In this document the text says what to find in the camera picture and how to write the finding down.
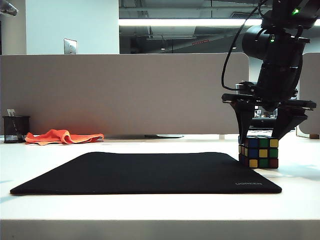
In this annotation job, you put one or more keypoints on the metal wall switch plate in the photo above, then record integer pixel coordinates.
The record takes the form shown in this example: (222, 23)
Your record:
(70, 46)

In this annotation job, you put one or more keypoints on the brown divider foot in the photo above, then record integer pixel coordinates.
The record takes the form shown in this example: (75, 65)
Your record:
(314, 136)

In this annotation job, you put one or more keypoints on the wide grey desk divider panel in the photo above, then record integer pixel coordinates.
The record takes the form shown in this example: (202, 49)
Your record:
(125, 95)

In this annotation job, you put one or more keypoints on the long white ceiling light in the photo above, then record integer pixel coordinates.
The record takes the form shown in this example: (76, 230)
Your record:
(187, 22)

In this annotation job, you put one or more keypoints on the narrow grey desk divider panel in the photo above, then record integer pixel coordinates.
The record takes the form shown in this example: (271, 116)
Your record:
(312, 75)

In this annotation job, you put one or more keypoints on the red ceiling sign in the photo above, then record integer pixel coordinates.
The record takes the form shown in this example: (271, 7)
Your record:
(200, 42)

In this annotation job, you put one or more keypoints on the black round cushion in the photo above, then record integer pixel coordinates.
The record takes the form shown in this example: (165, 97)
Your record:
(262, 123)

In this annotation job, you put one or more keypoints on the silver clip in pen holder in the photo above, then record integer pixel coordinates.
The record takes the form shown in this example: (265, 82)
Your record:
(11, 112)

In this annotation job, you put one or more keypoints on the black UGREEN mouse pad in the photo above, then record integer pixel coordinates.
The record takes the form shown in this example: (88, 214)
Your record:
(150, 172)

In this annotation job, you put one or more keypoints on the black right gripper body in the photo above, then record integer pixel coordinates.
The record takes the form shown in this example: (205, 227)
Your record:
(295, 103)

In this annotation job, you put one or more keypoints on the white divider bracket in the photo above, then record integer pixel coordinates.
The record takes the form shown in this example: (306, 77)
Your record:
(222, 137)

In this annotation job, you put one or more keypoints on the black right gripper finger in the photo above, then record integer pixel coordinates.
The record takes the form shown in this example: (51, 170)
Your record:
(285, 123)
(243, 120)

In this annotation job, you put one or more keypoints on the multicolour Rubik's cube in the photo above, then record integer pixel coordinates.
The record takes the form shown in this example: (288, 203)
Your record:
(262, 153)

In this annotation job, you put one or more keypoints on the dark flat monitor base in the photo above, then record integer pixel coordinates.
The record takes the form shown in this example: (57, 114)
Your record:
(150, 136)

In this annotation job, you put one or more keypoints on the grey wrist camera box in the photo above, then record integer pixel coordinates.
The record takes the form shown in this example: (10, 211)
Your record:
(243, 88)

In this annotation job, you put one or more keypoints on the black mesh pen holder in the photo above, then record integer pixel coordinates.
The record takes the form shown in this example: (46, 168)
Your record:
(15, 130)

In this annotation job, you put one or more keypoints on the orange cloth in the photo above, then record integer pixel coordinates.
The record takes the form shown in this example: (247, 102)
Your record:
(62, 137)

